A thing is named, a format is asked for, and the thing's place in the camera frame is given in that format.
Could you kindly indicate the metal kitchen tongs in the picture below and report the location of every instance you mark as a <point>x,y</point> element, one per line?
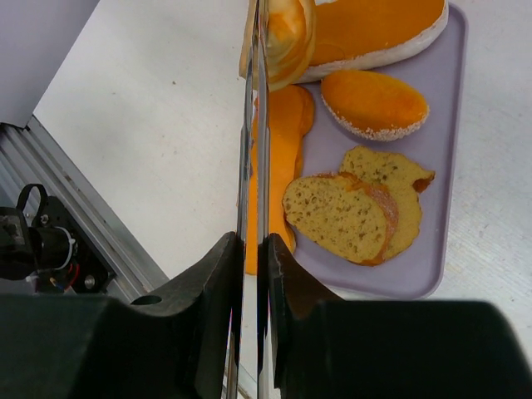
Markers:
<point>256,109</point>

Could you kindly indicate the toast bread slice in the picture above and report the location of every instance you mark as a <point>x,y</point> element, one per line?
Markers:
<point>290,40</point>

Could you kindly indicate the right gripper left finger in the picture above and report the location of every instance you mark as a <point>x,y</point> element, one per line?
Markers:
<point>170,343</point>

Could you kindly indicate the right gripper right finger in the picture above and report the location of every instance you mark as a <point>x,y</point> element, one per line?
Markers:
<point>328,347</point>

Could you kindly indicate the long orange bread loaf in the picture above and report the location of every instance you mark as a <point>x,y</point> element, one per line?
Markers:
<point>363,35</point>

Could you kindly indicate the lavender plastic tray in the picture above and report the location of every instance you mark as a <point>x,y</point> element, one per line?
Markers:
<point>437,73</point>

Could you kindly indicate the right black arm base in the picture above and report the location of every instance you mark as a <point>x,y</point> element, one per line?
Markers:
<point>43,245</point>

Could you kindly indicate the brown bread slice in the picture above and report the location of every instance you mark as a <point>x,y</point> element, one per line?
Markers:
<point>405,180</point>
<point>348,217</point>

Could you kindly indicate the wavy orange bread piece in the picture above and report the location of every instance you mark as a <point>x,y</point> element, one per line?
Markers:
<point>291,115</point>

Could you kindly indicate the small oval orange bread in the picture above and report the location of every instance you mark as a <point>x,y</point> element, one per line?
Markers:
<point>373,105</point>

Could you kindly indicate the aluminium front rail frame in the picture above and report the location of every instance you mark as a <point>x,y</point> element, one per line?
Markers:
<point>109,259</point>

